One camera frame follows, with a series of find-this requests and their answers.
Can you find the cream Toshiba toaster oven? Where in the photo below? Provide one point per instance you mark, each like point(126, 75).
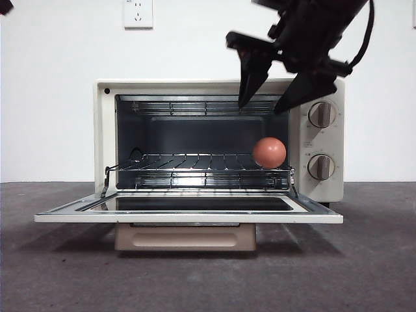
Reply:
point(105, 130)

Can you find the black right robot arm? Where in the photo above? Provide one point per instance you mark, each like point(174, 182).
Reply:
point(318, 8)

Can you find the cream timer knob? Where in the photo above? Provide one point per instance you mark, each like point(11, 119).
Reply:
point(321, 166)

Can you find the brown egg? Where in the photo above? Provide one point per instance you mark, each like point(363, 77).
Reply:
point(269, 152)

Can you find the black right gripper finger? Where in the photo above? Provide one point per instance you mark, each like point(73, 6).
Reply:
point(308, 91)
point(252, 78)

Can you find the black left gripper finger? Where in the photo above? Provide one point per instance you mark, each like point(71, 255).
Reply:
point(5, 6)

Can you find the cream temperature knob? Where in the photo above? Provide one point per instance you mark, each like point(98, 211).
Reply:
point(321, 114)

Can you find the white wall socket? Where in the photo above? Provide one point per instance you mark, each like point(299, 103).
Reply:
point(137, 16)

